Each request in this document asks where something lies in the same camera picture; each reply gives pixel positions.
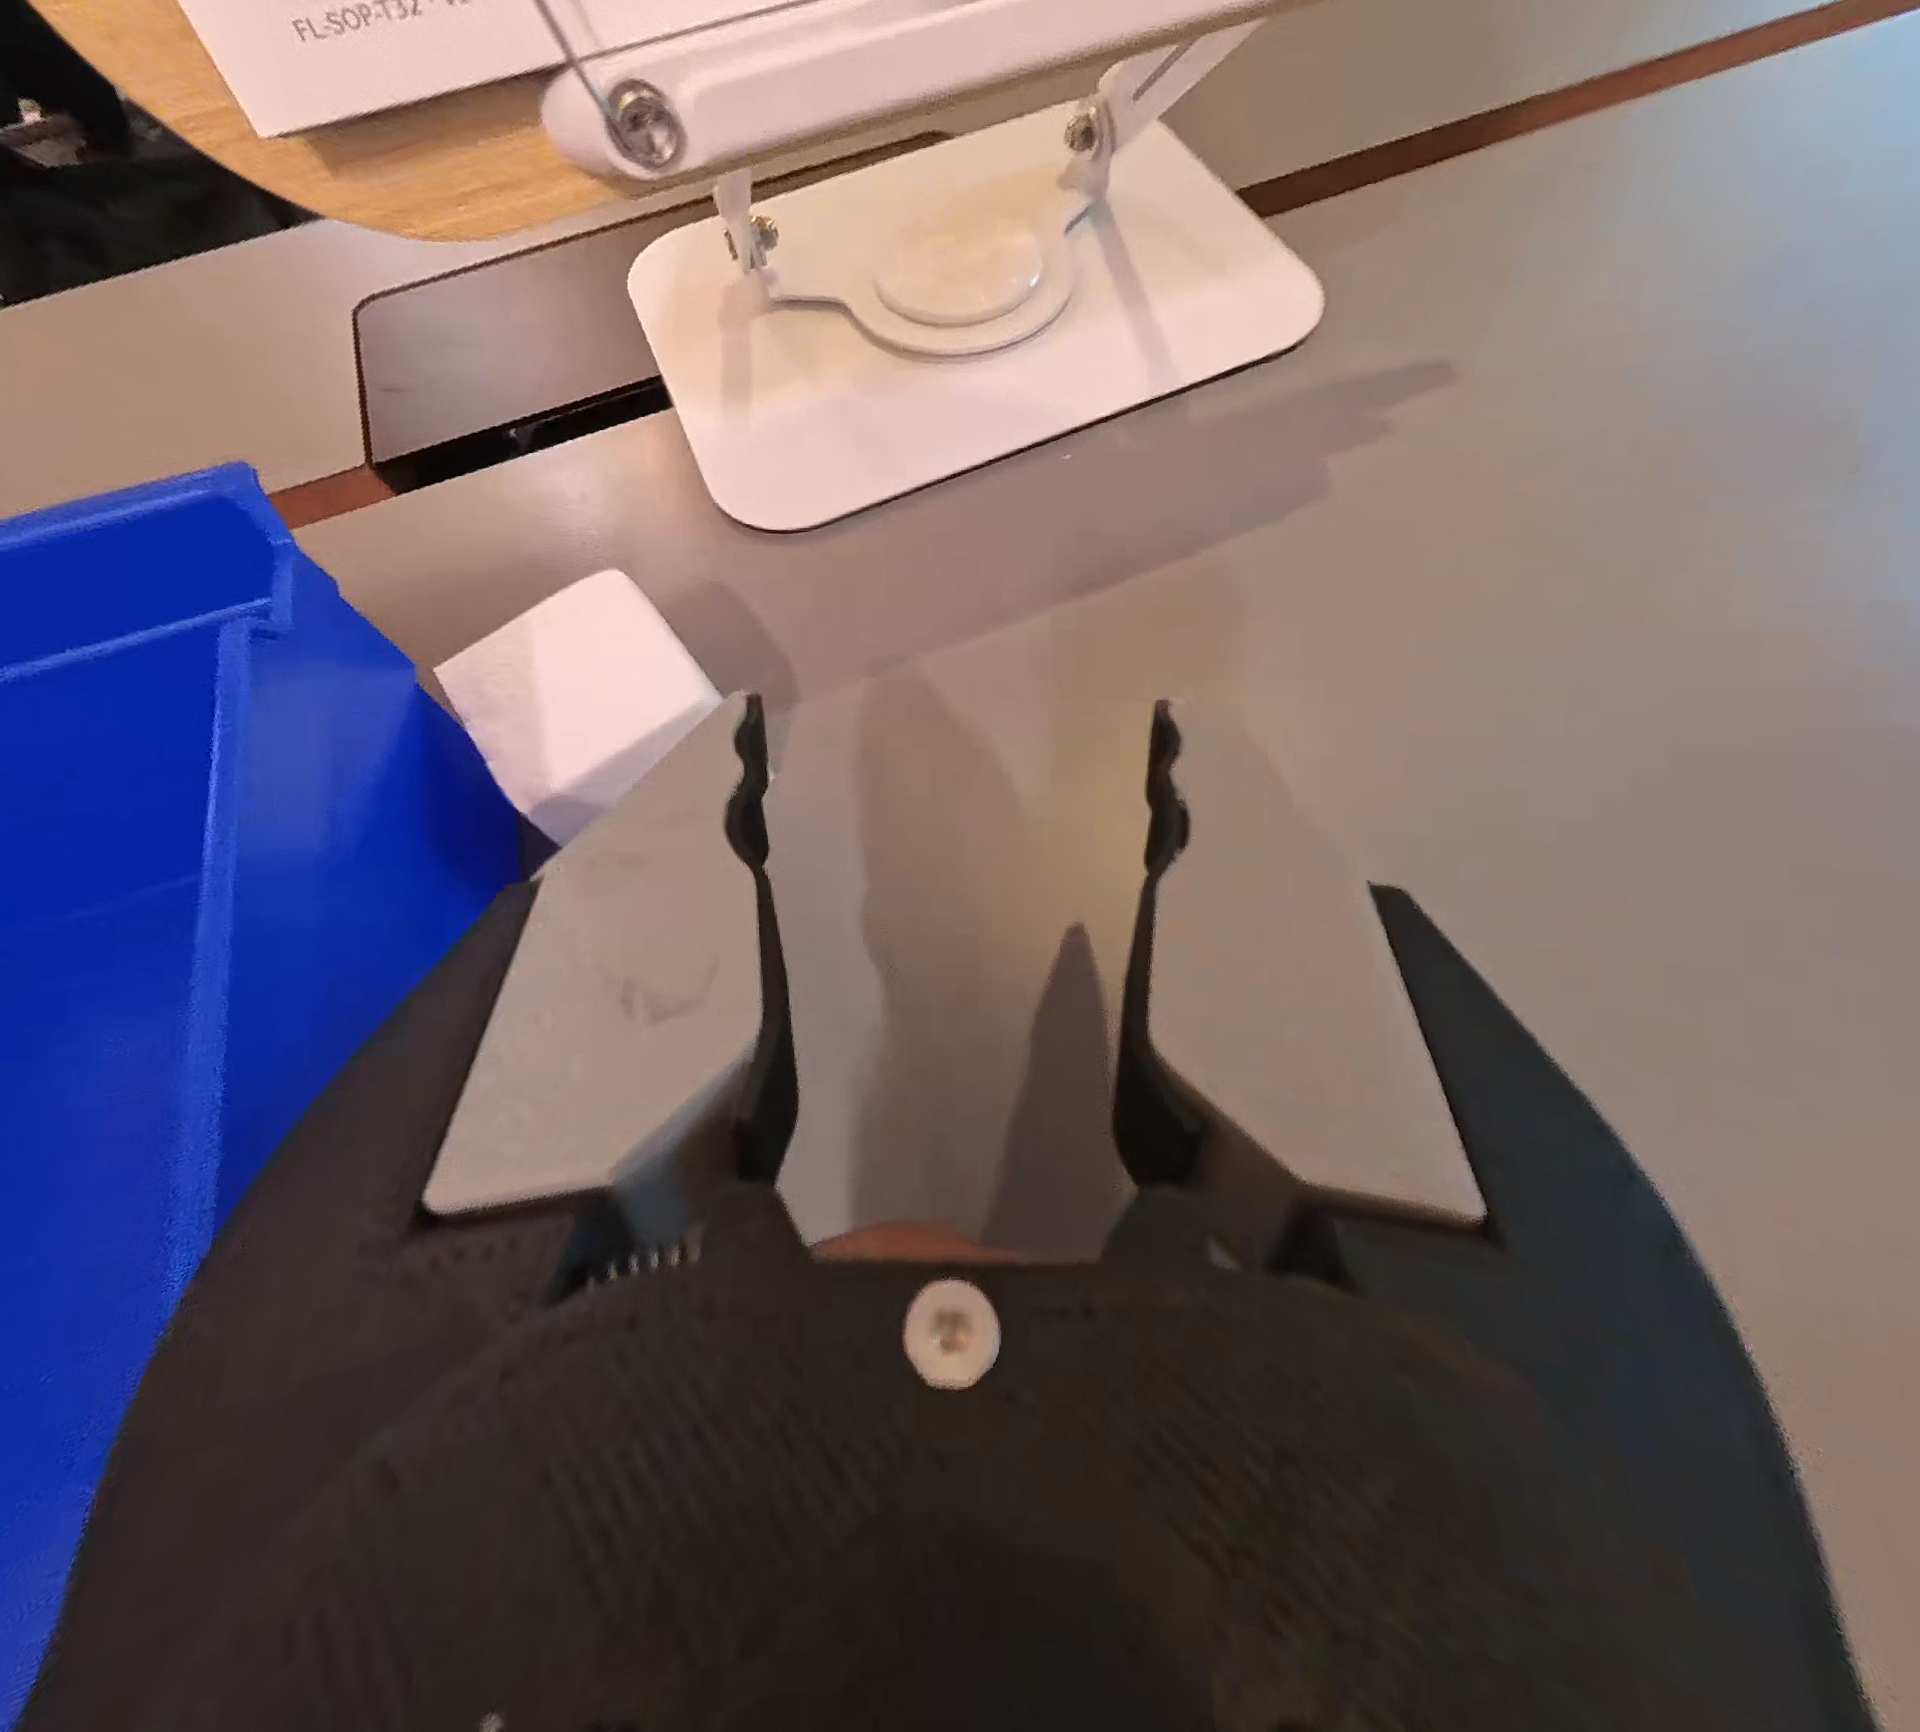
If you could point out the white hard foam cube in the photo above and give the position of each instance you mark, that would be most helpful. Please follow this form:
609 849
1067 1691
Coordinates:
571 695

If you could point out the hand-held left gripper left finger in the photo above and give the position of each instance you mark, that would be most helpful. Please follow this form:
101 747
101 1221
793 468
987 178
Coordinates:
598 1014

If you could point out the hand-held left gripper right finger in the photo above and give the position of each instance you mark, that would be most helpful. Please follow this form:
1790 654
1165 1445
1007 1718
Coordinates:
1306 1027

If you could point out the large blue plastic bin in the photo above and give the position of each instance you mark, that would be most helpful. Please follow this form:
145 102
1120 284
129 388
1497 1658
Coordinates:
149 937

